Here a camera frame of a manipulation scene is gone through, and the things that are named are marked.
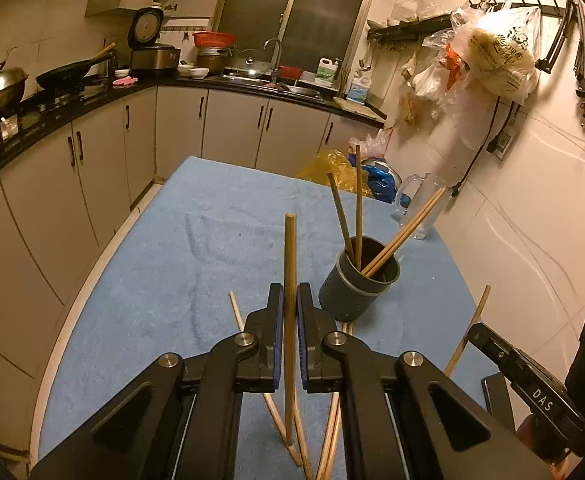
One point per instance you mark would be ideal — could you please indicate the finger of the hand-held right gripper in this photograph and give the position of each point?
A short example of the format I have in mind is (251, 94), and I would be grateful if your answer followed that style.
(494, 352)
(499, 397)

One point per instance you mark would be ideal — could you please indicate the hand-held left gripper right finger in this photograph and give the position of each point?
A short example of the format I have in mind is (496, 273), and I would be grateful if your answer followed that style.
(302, 360)

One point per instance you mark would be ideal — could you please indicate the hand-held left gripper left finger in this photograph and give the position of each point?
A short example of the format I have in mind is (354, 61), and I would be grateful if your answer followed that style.
(276, 360)

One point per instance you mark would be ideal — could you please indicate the light wooden chopstick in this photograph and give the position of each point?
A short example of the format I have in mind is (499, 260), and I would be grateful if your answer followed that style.
(305, 445)
(237, 310)
(407, 225)
(478, 310)
(325, 450)
(290, 260)
(408, 234)

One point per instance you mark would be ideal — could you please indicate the dark grey chopstick holder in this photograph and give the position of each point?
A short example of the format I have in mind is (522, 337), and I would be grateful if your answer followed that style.
(347, 295)

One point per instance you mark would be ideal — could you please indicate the person's right hand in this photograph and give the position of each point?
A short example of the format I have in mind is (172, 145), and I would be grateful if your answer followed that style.
(529, 437)

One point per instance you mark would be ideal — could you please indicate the blue towel table cloth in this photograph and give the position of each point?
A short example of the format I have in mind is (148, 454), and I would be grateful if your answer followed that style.
(197, 260)

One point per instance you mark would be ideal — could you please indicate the clear plastic pitcher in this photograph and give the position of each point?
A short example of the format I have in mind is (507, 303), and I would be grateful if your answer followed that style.
(412, 210)

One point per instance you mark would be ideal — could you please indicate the yellow plastic bag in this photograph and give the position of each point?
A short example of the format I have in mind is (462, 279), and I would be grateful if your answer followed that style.
(322, 170)

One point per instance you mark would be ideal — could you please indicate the blue plastic bag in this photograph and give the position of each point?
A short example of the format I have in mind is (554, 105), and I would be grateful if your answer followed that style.
(382, 182)

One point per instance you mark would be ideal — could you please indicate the small hanging food bag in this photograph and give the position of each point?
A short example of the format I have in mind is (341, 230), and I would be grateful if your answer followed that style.
(412, 110)

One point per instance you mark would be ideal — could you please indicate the wooden cutting board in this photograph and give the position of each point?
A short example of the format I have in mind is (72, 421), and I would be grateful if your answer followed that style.
(360, 109)

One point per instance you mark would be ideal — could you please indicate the steel sink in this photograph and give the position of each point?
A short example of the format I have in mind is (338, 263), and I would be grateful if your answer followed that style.
(302, 91)

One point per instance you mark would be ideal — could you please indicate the white blue detergent bottle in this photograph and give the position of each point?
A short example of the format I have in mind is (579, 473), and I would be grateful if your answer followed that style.
(358, 91)

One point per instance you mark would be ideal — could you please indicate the beige kitchen base cabinets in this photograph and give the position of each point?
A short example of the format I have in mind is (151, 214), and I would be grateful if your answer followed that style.
(47, 200)

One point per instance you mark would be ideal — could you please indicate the hanging clear plastic bags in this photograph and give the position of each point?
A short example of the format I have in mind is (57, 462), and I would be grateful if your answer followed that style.
(432, 77)

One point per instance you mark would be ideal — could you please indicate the white green detergent bottle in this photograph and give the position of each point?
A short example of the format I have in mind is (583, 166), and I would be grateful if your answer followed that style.
(326, 74)

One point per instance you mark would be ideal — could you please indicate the small red bowl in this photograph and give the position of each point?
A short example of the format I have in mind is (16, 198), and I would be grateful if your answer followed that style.
(290, 71)

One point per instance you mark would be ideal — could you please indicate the chrome faucet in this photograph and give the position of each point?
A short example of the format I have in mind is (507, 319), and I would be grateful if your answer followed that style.
(280, 65)

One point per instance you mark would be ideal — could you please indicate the glass pot lid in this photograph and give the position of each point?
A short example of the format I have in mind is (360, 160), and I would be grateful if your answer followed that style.
(250, 66)

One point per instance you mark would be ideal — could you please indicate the large filled plastic bag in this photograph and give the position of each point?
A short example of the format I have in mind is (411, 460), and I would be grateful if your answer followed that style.
(502, 55)

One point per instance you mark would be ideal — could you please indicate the white bowls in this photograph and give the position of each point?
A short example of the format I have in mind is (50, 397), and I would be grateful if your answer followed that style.
(197, 72)

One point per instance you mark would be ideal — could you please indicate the steel pot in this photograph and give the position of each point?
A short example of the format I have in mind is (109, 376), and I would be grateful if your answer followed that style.
(212, 60)

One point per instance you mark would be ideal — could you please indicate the black kitchen countertop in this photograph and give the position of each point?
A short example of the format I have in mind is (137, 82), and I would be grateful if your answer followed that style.
(122, 91)

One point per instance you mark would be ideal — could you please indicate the pink cloth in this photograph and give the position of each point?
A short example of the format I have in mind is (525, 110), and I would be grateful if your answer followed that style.
(125, 80)

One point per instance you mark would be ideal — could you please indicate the red basin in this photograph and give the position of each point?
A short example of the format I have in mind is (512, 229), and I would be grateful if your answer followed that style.
(215, 40)

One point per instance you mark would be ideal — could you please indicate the rice cooker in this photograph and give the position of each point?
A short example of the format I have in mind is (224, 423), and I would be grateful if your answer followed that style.
(152, 57)

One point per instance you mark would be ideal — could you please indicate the gas stove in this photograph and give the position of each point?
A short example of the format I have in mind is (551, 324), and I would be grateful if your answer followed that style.
(62, 100)

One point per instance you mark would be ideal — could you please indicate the small steel box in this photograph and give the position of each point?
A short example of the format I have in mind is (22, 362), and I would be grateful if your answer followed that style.
(10, 127)

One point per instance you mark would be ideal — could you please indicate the wooden spatula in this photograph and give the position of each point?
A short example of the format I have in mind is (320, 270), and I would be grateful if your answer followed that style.
(103, 51)

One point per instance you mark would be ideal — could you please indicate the black frying pan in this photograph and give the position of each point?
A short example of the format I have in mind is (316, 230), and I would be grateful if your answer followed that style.
(62, 77)

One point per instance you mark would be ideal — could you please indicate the kitchen window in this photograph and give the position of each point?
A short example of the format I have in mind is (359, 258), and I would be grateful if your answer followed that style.
(257, 5)

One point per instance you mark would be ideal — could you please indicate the steel wok with lid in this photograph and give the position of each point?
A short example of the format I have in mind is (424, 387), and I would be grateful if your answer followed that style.
(0, 90)

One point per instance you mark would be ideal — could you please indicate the wall power socket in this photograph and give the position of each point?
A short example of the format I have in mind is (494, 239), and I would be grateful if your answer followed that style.
(501, 145)

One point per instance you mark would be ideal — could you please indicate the black wall shelf rack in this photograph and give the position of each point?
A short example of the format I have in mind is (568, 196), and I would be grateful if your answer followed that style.
(402, 29)

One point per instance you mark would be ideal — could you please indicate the black wall hook rail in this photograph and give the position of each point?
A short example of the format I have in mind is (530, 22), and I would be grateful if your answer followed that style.
(547, 8)

